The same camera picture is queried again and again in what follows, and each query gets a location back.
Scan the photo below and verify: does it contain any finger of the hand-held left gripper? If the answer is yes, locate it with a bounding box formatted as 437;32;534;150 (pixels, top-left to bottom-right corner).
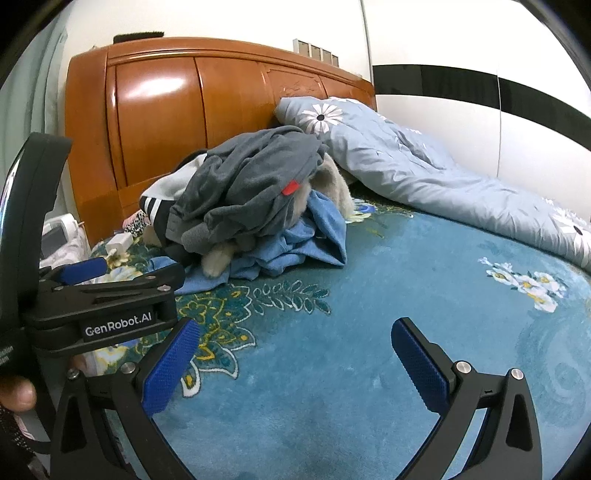
43;257;109;288
75;262;187;302

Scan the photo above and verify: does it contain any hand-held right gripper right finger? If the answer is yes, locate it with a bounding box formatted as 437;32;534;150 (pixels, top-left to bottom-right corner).
390;316;542;480

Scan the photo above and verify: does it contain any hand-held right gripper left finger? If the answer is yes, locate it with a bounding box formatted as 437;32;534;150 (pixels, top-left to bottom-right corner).
50;318;202;480

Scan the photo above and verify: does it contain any grey garment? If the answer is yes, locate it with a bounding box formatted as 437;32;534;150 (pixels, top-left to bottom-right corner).
166;126;329;257

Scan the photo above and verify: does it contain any person's left hand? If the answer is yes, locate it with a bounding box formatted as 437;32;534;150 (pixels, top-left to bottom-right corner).
0;375;38;412

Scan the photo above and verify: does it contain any pink floral cloth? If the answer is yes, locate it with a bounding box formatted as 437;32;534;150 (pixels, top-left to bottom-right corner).
39;226;94;274

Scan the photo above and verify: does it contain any white bedside device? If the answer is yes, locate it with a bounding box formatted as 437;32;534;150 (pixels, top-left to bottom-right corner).
41;214;79;253

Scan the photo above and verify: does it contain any white charger adapter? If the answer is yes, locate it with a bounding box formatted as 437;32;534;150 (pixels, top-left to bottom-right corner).
105;232;135;255

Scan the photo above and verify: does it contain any leopard print cloth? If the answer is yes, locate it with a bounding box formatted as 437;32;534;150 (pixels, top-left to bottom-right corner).
122;210;151;239

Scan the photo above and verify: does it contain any black white striped garment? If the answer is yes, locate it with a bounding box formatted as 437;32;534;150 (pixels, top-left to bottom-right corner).
139;150;209;246

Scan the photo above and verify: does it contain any teal floral blanket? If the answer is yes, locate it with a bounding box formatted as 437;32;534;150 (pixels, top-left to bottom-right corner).
88;194;591;480

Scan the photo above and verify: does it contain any pale green curtain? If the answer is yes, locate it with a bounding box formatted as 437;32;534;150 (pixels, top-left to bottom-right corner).
18;18;70;144

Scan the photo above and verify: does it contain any blue garment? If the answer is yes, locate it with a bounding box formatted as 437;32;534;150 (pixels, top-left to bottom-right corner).
148;189;348;296

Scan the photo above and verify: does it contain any wooden headboard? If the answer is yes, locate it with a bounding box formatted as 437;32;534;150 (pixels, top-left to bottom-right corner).
65;37;377;248

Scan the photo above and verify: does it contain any light blue floral quilt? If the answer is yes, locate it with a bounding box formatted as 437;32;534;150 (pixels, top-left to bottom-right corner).
274;96;591;274

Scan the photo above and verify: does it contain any black flat item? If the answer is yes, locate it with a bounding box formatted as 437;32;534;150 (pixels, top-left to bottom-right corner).
112;31;165;45

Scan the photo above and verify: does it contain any white wardrobe with black stripe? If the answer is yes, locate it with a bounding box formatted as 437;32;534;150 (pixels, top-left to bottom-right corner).
360;0;591;206

